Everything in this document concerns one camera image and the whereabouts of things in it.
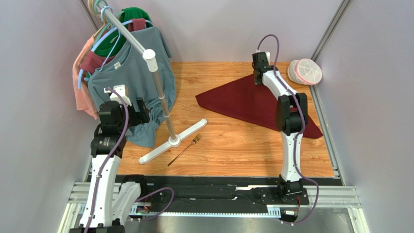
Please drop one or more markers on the dark red t-shirt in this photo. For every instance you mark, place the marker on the dark red t-shirt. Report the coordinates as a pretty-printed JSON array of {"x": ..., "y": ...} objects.
[{"x": 93, "y": 61}]

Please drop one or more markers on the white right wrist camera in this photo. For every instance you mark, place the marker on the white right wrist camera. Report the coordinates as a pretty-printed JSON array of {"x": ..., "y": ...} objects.
[{"x": 267, "y": 55}]

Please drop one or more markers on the aluminium frame post right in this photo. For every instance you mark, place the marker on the aluminium frame post right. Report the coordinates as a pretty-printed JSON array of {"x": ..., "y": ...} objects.
[{"x": 339, "y": 14}]

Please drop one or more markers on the blue-grey t-shirt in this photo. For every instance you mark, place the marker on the blue-grey t-shirt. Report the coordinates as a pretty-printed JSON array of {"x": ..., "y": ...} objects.
[{"x": 129, "y": 68}]

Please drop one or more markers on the dark red cloth napkin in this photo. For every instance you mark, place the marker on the dark red cloth napkin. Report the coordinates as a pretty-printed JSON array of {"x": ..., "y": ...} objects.
[{"x": 242, "y": 99}]

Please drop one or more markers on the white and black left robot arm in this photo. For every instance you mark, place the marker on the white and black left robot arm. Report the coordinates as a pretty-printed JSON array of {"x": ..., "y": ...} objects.
[{"x": 105, "y": 213}]

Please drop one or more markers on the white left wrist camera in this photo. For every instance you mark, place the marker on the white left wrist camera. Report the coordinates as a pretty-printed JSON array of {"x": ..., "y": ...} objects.
[{"x": 119, "y": 93}]

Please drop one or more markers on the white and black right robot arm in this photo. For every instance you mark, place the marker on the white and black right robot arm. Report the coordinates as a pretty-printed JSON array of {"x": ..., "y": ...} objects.
[{"x": 291, "y": 120}]

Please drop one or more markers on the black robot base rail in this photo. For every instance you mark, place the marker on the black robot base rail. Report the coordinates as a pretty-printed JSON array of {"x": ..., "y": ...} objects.
[{"x": 217, "y": 195}]

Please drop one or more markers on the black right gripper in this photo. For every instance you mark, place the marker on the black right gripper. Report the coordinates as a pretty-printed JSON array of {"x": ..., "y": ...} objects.
[{"x": 257, "y": 74}]

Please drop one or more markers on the light blue clothes hanger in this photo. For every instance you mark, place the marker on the light blue clothes hanger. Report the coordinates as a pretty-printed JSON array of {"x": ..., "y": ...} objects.
[{"x": 99, "y": 35}]

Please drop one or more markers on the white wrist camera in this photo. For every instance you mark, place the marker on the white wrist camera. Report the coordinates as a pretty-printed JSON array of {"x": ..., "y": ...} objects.
[
  {"x": 119, "y": 93},
  {"x": 267, "y": 55}
]

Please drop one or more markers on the pink t-shirt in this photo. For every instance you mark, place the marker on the pink t-shirt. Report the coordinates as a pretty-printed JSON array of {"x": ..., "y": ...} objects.
[{"x": 83, "y": 98}]

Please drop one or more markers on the green t-shirt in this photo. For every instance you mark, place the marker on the green t-shirt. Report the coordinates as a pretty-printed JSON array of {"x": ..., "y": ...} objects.
[{"x": 129, "y": 19}]

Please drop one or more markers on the white and pink mesh bag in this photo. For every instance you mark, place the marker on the white and pink mesh bag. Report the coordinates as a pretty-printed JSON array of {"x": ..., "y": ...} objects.
[{"x": 304, "y": 71}]

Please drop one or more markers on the gold metal fork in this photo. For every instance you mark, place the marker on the gold metal fork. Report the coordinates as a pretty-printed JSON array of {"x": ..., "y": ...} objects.
[{"x": 193, "y": 142}]

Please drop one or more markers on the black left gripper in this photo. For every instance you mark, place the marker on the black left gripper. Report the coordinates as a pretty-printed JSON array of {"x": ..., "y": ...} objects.
[{"x": 140, "y": 117}]

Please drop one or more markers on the silver and white clothes rack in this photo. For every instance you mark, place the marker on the silver and white clothes rack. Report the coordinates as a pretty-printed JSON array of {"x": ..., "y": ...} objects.
[{"x": 149, "y": 56}]

